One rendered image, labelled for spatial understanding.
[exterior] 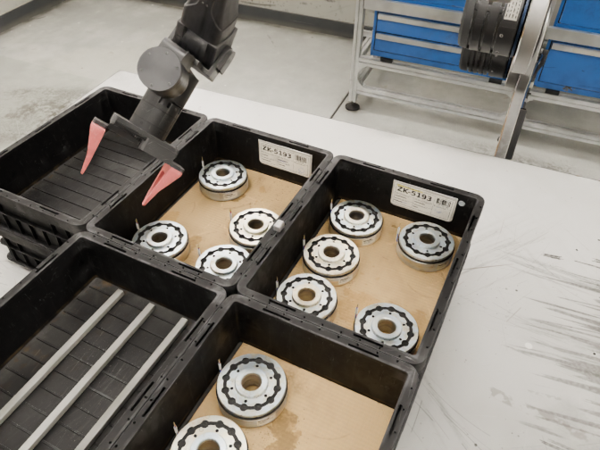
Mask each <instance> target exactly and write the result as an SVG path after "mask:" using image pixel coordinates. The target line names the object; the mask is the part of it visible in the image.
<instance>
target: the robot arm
mask: <svg viewBox="0 0 600 450"><path fill-rule="evenodd" d="M238 3H239V0H187V2H186V3H185V4H184V7H183V11H182V14H181V18H180V19H179V20H178V21H177V25H176V27H175V28H174V30H173V31H172V33H171V34H170V35H169V37H165V38H164V39H163V40H162V41H161V43H160V44H159V46H155V47H151V48H149V49H147V50H145V52H144V53H142V54H141V56H140V57H139V59H138V62H137V75H138V77H139V79H140V80H141V82H142V83H143V84H144V85H145V86H146V87H147V88H148V89H147V91H146V92H145V94H144V96H143V97H142V99H141V101H140V103H139V104H138V106H137V108H136V110H135V111H134V113H133V114H132V116H131V117H130V120H127V119H126V118H124V117H122V116H120V115H119V114H118V113H116V112H114V113H113V115H112V117H111V119H110V123H109V124H108V123H106V122H104V121H101V120H100V119H98V118H97V117H95V118H94V119H93V120H92V122H91V124H90V131H89V139H88V146H87V156H86V159H85V161H84V164H83V167H82V170H81V174H83V173H84V171H85V170H86V168H87V167H88V165H89V163H90V161H91V159H92V157H93V155H94V153H95V151H96V149H97V147H98V145H99V143H100V141H101V139H102V137H103V135H104V133H105V130H106V128H108V129H110V130H111V131H113V132H115V133H117V134H118V135H120V136H122V137H124V138H126V139H127V140H129V141H131V142H133V143H134V144H136V145H139V143H140V145H139V147H138V148H139V149H141V150H143V151H145V152H146V153H148V154H150V155H152V156H153V157H155V158H157V159H159V160H160V161H162V162H164V163H165V164H164V165H163V167H162V169H161V170H160V172H159V174H158V175H157V177H156V179H155V181H154V183H153V185H152V186H151V187H150V189H149V191H148V192H147V194H146V197H145V199H144V201H143V203H142V205H143V206H145V205H146V204H147V203H148V202H149V201H150V200H151V199H152V198H153V197H154V196H155V195H156V194H157V193H158V192H159V191H161V190H162V189H164V188H165V187H167V186H168V185H170V184H171V183H172V182H173V181H175V180H176V179H178V178H179V177H180V176H181V175H182V173H183V172H184V169H183V168H182V167H181V166H180V165H178V164H177V163H175V162H174V161H173V160H174V159H175V158H176V157H177V155H178V153H179V150H178V149H177V148H176V147H175V146H173V145H171V144H169V143H167V142H166V141H164V140H165V139H166V138H167V136H168V135H169V133H170V131H171V129H172V127H173V125H174V123H175V122H176V120H177V119H178V117H179V115H180V113H181V112H182V110H183V108H184V106H185V105H186V103H187V101H188V99H189V98H190V96H191V95H192V93H193V91H194V89H195V88H196V85H197V84H198V82H199V80H198V79H197V78H196V76H195V74H194V73H193V72H192V71H191V70H190V68H191V67H192V68H193V69H194V70H196V71H198V72H199V73H200V74H202V75H203V76H205V77H206V78H207V79H209V80H210V81H211V82H213V81H214V79H215V78H216V77H217V75H218V74H219V73H220V74H221V75H222V74H223V73H224V72H225V70H227V68H228V67H229V65H230V63H231V62H232V60H233V58H234V56H235V53H236V52H235V51H233V50H232V48H231V46H232V44H233V41H234V38H235V36H236V34H237V31H238V28H236V27H235V25H236V22H237V19H238ZM180 109H181V110H180Z"/></svg>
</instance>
